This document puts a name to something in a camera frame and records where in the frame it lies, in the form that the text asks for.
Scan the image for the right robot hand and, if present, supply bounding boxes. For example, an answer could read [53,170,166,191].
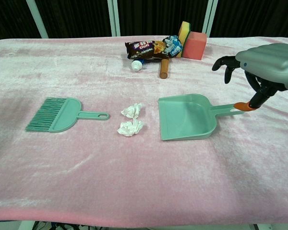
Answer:
[211,43,288,113]

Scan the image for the teal plastic dustpan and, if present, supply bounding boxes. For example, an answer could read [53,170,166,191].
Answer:
[157,93,245,141]

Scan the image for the white tissue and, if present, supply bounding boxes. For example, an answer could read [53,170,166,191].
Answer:
[117,118,144,138]
[120,103,144,118]

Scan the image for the teal hand broom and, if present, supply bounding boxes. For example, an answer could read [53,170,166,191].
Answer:
[25,97,110,134]

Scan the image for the pink sponge block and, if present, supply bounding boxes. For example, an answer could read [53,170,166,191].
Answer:
[182,31,208,60]

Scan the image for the yellow green sponge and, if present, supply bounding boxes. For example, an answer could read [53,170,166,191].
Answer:
[178,21,192,58]

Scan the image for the blue white snack packet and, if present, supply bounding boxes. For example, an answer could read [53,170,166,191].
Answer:
[162,35,184,58]

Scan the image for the brown wooden cylinder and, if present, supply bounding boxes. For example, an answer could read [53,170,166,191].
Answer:
[158,58,170,79]

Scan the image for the brown snack packet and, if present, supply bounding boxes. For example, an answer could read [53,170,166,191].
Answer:
[124,40,170,60]

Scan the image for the pink plush blanket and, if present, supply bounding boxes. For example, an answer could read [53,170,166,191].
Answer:
[0,37,288,227]

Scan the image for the black pleated curtain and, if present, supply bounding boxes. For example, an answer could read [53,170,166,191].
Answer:
[0,0,288,41]

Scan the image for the pale green frame post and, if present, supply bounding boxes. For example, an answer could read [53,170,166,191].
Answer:
[26,0,49,39]
[107,0,121,37]
[203,0,218,38]

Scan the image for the tangled floor cables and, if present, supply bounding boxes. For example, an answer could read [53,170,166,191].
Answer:
[33,221,72,230]

